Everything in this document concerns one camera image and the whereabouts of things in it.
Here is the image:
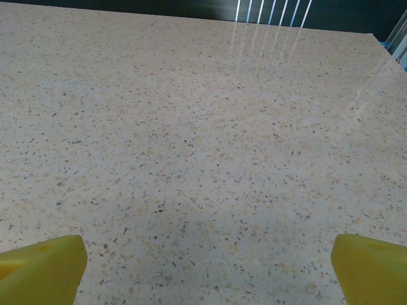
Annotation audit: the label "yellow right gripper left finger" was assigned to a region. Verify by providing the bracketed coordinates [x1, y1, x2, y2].
[0, 234, 88, 305]

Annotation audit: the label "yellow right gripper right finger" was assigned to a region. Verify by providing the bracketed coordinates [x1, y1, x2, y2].
[331, 233, 407, 305]

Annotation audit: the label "aluminium frame post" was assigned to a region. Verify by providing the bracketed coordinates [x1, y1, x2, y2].
[384, 6, 407, 69]

